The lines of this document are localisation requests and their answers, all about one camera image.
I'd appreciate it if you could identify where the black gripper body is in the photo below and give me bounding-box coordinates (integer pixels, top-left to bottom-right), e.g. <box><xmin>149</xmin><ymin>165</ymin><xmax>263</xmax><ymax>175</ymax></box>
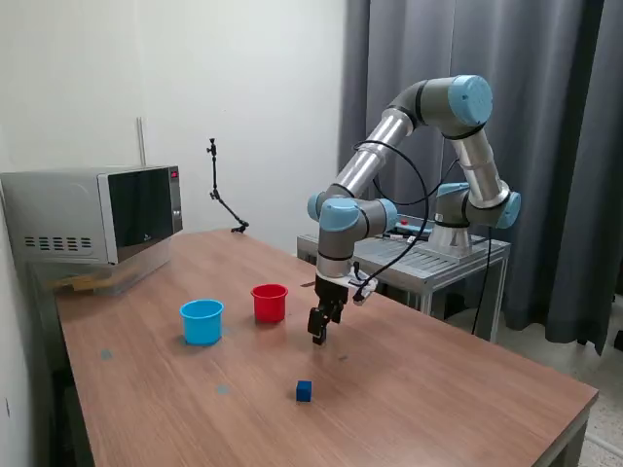
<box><xmin>313</xmin><ymin>274</ymin><xmax>349</xmax><ymax>312</ymax></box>

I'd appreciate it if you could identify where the red plastic cup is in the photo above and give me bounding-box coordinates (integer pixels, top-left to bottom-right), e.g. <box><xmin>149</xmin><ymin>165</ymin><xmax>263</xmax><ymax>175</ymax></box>
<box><xmin>250</xmin><ymin>283</ymin><xmax>289</xmax><ymax>325</ymax></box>

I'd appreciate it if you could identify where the robot teach pendant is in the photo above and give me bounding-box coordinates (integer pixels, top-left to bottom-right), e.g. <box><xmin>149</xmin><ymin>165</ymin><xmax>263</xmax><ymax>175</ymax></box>
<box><xmin>396</xmin><ymin>216</ymin><xmax>433</xmax><ymax>234</ymax></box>

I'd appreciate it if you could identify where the blue plastic cup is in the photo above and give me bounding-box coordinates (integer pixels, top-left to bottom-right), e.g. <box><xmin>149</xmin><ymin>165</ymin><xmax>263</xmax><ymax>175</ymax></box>
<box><xmin>178</xmin><ymin>299</ymin><xmax>226</xmax><ymax>347</ymax></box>

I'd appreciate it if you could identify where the clear plastic box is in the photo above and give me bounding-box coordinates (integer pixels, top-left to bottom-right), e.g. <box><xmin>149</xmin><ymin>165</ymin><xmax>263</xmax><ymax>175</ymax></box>
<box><xmin>26</xmin><ymin>237</ymin><xmax>171</xmax><ymax>298</ymax></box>

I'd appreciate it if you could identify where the wooden block stack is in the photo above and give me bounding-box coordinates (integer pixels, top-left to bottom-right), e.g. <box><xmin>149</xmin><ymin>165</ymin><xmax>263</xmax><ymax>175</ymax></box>
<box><xmin>52</xmin><ymin>274</ymin><xmax>116</xmax><ymax>294</ymax></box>

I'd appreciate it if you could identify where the grey curtain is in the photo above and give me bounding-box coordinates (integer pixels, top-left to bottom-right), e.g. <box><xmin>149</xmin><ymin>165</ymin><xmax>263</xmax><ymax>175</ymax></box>
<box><xmin>337</xmin><ymin>0</ymin><xmax>623</xmax><ymax>356</ymax></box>

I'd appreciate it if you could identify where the silver microwave oven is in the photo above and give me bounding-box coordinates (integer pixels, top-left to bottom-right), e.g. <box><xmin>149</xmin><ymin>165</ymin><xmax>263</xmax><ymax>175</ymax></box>
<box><xmin>0</xmin><ymin>163</ymin><xmax>184</xmax><ymax>267</ymax></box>

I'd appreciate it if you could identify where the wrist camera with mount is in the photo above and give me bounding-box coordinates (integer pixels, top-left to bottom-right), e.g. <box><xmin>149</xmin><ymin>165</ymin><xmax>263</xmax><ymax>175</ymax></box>
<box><xmin>348</xmin><ymin>262</ymin><xmax>380</xmax><ymax>306</ymax></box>

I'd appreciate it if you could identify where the black camera cable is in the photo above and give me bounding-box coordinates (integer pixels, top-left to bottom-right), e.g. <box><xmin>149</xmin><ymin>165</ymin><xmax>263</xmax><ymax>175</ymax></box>
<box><xmin>350</xmin><ymin>139</ymin><xmax>432</xmax><ymax>301</ymax></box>

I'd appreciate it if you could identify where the black power cable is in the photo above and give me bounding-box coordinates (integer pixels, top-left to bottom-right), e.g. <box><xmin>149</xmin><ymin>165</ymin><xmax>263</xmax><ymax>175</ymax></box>
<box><xmin>467</xmin><ymin>227</ymin><xmax>493</xmax><ymax>335</ymax></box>

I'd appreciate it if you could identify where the white wall pipe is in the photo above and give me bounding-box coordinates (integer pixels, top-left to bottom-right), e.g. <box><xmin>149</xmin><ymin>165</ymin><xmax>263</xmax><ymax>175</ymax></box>
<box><xmin>135</xmin><ymin>115</ymin><xmax>147</xmax><ymax>166</ymax></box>

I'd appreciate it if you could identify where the white floor cable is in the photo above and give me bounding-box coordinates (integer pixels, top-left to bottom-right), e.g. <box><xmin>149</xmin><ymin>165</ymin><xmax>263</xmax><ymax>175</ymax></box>
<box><xmin>586</xmin><ymin>434</ymin><xmax>623</xmax><ymax>452</ymax></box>

